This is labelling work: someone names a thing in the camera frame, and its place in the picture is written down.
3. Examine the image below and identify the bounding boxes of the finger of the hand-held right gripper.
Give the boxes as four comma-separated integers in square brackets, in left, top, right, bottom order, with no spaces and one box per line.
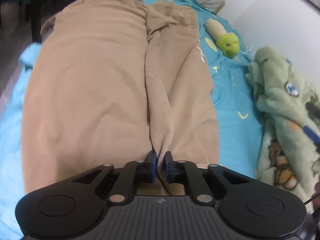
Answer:
[302,126,320,153]

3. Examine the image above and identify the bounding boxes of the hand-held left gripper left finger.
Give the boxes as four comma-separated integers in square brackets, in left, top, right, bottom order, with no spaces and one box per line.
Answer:
[72,151,158,205]

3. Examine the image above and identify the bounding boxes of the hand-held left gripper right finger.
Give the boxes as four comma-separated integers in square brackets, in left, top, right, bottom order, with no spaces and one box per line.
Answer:
[164,151,250,203]

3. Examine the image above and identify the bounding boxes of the khaki pants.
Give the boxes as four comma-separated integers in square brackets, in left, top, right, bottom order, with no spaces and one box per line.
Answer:
[21,0,221,197]

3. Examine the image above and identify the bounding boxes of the green printed fleece blanket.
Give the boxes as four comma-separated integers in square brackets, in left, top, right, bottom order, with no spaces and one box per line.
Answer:
[245,46,320,207]

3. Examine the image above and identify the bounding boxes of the teal printed bed sheet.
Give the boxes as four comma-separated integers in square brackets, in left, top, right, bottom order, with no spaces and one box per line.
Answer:
[0,0,266,240]

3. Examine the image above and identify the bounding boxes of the beige and green plush toy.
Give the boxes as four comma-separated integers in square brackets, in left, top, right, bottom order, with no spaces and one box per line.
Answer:
[204,19,240,58]

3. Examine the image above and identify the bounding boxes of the white cable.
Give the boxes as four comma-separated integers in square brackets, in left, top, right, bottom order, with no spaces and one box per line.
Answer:
[240,42,254,55]

